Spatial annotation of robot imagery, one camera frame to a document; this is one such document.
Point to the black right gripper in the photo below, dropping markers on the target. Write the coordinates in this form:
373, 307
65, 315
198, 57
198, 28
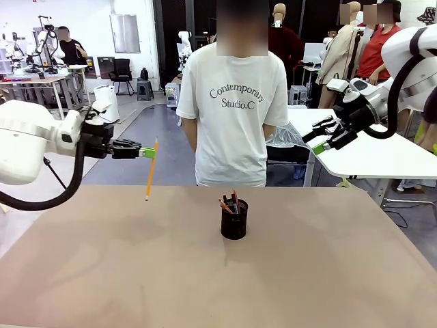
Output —
356, 114

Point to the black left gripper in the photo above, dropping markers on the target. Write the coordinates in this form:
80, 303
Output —
97, 140

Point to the yellow pencil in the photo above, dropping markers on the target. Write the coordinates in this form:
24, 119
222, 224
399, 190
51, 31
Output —
225, 205
151, 171

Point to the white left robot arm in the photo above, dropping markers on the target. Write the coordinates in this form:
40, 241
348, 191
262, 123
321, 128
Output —
24, 136

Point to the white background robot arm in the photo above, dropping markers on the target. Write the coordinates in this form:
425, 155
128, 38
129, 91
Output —
184, 48

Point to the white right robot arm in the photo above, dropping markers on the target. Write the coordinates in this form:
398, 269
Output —
413, 58

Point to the black mesh pen holder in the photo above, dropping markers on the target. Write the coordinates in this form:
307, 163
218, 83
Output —
234, 223

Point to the plastic covered black seat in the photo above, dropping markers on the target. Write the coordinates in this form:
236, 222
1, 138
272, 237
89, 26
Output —
288, 143

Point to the white side table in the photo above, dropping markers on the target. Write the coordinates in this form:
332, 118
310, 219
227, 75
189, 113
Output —
368, 160

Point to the white air purifier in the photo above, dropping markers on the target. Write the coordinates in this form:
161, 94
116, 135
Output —
106, 102

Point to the black stool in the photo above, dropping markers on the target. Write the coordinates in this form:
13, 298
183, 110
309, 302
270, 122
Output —
145, 87

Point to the computer tower case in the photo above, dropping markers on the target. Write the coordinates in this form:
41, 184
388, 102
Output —
172, 95

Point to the black office chair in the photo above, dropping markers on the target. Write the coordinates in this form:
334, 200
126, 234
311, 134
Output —
122, 75

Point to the mannequin in beige coat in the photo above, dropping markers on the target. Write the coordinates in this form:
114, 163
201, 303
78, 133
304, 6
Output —
338, 58

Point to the mannequin in dark red top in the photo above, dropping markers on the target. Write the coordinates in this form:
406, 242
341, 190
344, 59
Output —
285, 48

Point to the person in white t-shirt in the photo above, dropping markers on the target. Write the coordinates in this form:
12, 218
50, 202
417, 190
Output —
232, 119

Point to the man in black t-shirt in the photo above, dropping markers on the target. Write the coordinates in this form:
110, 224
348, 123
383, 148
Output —
71, 48

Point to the wooden workbench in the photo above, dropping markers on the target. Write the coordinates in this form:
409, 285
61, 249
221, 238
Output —
30, 83

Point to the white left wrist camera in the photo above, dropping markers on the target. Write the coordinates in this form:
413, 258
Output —
99, 109

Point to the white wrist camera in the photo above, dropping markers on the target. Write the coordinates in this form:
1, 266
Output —
355, 88
99, 109

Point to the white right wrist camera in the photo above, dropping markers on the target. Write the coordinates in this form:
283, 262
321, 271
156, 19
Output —
355, 88

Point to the grey wall panel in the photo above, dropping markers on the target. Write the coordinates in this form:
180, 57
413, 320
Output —
125, 33

